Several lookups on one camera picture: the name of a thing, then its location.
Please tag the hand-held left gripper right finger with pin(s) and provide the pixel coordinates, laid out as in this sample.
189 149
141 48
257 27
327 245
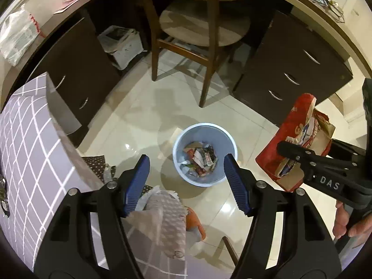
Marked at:
235 180

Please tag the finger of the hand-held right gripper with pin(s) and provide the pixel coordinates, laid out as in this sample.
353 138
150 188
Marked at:
296 151

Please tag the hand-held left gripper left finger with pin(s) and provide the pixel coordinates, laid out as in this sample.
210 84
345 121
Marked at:
136 183

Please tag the brown red printed paper bag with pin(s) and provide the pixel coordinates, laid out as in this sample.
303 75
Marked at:
290 122

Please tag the light blue plastic bin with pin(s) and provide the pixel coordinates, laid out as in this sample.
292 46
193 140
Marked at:
186 139

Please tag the person's right hand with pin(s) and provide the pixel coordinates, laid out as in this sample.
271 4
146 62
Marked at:
341 223

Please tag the clear plastic bottle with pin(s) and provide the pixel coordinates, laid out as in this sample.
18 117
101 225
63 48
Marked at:
109 173

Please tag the pile of crumpled wrappers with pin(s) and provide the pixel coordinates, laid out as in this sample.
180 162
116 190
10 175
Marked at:
200 158

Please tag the brown polka-dot cloth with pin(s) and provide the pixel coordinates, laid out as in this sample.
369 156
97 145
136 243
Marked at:
96 162

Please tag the white quilted cloth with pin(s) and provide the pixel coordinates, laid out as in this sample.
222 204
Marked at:
165 223

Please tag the dark wooden furniture leg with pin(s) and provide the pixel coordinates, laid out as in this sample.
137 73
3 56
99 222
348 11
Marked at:
231 251

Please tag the dark three-drawer cabinet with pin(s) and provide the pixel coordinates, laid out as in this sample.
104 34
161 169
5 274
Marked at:
276 64

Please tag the purple white-grid bedsheet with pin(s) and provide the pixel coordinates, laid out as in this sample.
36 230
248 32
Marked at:
26 151

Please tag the dark two-drawer cabinet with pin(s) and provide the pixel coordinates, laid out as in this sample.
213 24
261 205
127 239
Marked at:
81 64

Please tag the white lined small bin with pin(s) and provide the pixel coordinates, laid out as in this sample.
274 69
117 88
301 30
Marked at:
122 49

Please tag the brown wooden chair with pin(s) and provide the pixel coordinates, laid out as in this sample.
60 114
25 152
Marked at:
203 26

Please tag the white plastic bag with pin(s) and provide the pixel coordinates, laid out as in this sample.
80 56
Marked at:
17 37

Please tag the dark wooden corner desk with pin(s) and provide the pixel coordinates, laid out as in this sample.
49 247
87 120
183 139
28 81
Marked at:
49 3

